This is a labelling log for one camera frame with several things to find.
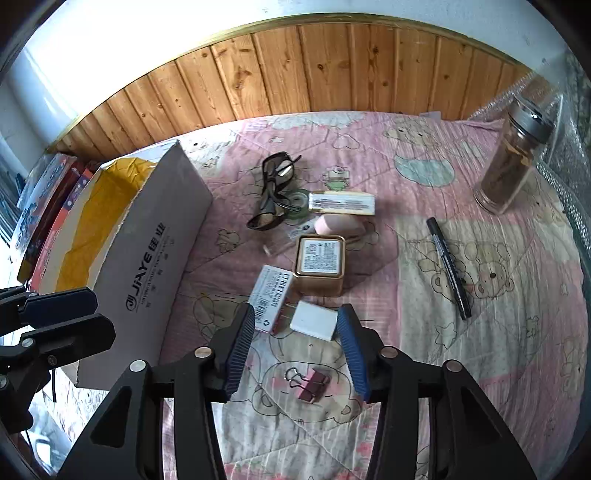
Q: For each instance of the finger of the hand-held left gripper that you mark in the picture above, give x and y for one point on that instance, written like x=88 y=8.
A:
x=74 y=334
x=60 y=303

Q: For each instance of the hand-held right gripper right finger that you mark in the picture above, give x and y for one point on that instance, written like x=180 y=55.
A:
x=353 y=353

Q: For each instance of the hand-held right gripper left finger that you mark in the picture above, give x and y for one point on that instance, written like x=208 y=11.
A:
x=240 y=348

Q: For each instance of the pink binder clip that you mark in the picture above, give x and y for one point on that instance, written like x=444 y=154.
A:
x=314 y=384

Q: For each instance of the white charger plug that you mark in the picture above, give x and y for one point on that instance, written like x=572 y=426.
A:
x=314 y=321

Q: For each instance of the red and white staple box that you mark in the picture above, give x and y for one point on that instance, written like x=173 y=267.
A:
x=272 y=295

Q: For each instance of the gold square tin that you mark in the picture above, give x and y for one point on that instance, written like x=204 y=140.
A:
x=318 y=258

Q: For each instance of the cardboard box with yellow tape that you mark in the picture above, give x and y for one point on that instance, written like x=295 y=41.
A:
x=152 y=240

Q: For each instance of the black marker pen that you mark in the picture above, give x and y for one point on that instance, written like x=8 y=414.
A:
x=445 y=263

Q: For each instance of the pink correction tape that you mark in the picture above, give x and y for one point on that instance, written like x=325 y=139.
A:
x=337 y=225

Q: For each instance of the pink printed blanket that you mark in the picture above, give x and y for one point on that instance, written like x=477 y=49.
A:
x=461 y=369

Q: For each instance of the small clear glass vial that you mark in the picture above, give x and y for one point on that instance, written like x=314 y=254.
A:
x=279 y=244

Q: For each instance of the blue printed plastic packet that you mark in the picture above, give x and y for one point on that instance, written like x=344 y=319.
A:
x=39 y=194

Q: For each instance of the yellow and white small box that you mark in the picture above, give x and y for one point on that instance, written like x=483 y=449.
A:
x=341 y=203

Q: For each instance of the green tape roll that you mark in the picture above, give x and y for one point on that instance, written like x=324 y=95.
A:
x=301 y=194

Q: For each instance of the glass tea bottle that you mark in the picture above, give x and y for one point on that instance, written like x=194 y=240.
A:
x=503 y=166

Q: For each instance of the black frame glasses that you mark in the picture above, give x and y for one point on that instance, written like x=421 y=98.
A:
x=261 y=220

